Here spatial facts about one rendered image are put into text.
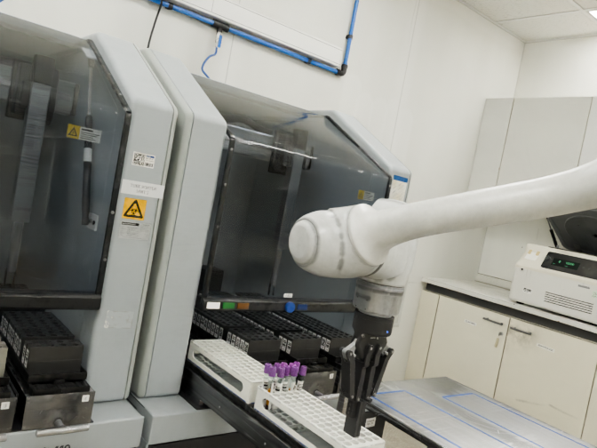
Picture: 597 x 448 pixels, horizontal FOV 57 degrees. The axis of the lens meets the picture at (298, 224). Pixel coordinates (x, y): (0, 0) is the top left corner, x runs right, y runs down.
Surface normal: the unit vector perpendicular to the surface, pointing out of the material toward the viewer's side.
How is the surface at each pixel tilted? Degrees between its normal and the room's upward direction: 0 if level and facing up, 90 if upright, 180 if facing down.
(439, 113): 90
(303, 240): 93
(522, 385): 90
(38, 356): 90
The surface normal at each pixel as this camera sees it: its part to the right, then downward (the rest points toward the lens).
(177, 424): 0.62, 0.16
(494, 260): -0.77, -0.11
